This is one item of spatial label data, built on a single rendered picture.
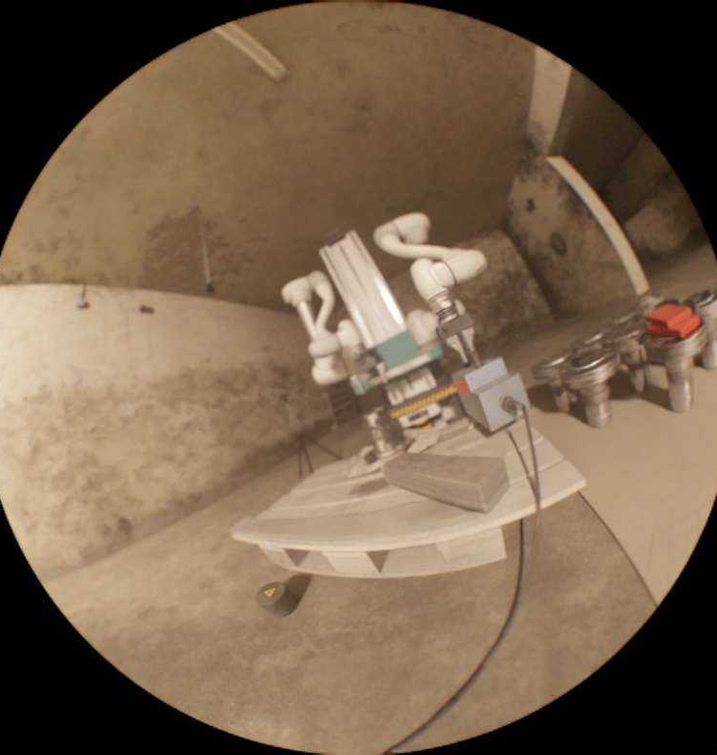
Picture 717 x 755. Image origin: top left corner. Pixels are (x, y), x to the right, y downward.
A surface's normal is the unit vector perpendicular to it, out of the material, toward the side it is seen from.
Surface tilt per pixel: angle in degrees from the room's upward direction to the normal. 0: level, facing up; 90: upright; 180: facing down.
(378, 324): 90
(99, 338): 90
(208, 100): 180
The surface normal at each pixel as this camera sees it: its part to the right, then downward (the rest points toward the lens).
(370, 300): -0.29, 0.05
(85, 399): 0.83, -0.41
